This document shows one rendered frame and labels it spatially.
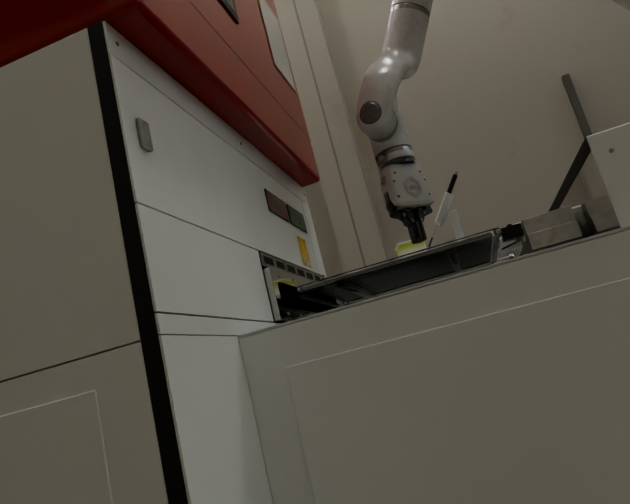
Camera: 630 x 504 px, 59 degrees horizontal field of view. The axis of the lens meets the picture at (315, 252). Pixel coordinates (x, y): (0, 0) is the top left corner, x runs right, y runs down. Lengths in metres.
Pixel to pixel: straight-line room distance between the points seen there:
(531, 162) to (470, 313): 3.15
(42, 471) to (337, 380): 0.36
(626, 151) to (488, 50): 3.33
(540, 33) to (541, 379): 3.58
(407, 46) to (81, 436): 0.98
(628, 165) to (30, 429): 0.81
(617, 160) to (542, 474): 0.41
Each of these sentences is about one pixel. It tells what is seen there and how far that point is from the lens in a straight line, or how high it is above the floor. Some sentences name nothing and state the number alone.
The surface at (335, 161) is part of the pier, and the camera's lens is 3.96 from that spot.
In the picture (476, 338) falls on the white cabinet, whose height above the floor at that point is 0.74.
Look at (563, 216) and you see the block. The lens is 1.01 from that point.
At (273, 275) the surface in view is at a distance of 0.99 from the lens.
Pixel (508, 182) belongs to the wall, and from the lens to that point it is 3.83.
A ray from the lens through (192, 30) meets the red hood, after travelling 0.92.
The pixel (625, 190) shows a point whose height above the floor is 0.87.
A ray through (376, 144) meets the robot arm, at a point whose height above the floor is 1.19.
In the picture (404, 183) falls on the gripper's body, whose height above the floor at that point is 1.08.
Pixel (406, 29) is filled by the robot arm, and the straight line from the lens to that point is 1.31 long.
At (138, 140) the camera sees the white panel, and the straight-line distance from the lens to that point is 0.73.
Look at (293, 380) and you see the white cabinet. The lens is 0.78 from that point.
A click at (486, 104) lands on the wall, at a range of 4.00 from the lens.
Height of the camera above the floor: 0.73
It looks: 13 degrees up
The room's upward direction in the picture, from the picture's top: 14 degrees counter-clockwise
